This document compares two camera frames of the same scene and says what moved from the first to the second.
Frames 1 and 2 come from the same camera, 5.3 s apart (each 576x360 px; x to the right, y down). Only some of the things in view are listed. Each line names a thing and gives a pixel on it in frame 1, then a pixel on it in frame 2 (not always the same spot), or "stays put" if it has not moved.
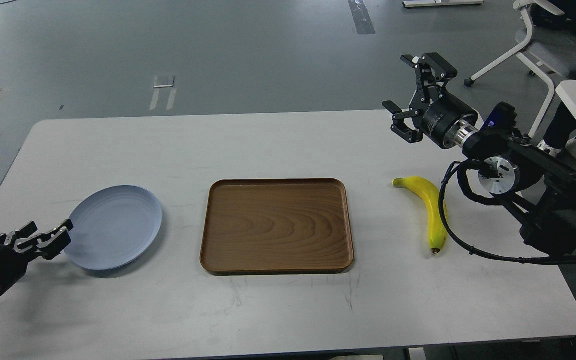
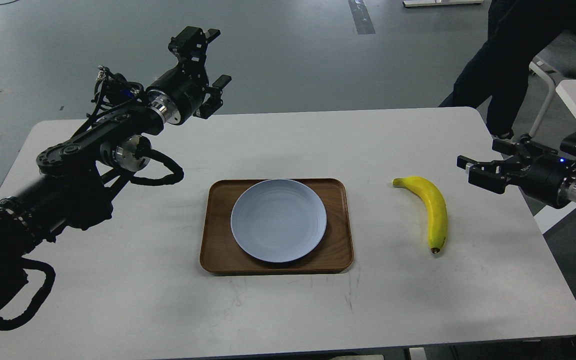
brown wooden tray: [276, 226] stays put
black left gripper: [2, 266] → [176, 96]
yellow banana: [437, 227] stays put
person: [560, 131] → [496, 72]
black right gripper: [443, 118] → [550, 180]
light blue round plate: [113, 226] → [278, 220]
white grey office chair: [555, 57] stays put
